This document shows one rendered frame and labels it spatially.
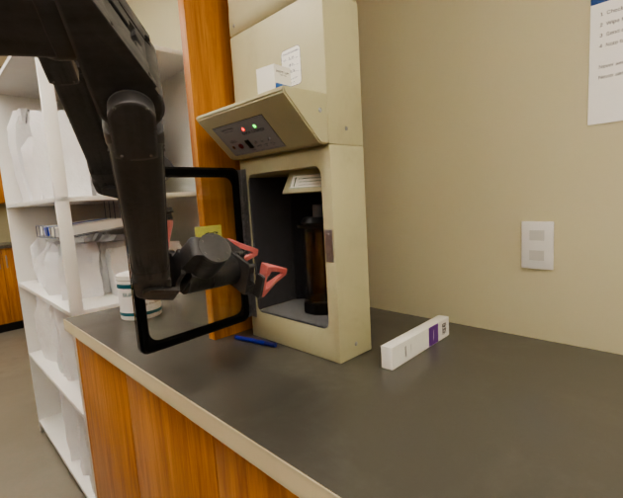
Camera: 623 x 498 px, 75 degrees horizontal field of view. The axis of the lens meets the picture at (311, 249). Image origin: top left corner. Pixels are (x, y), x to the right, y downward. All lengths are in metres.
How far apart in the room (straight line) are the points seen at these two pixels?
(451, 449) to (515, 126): 0.76
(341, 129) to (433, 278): 0.55
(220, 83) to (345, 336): 0.72
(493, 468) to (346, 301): 0.43
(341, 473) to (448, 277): 0.74
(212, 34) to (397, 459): 1.04
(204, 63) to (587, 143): 0.91
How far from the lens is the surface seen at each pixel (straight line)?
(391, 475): 0.62
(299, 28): 0.97
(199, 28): 1.19
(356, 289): 0.93
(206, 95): 1.14
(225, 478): 0.89
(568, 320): 1.13
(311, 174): 0.95
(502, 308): 1.17
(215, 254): 0.68
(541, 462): 0.68
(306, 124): 0.83
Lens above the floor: 1.31
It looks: 7 degrees down
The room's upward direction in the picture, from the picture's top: 3 degrees counter-clockwise
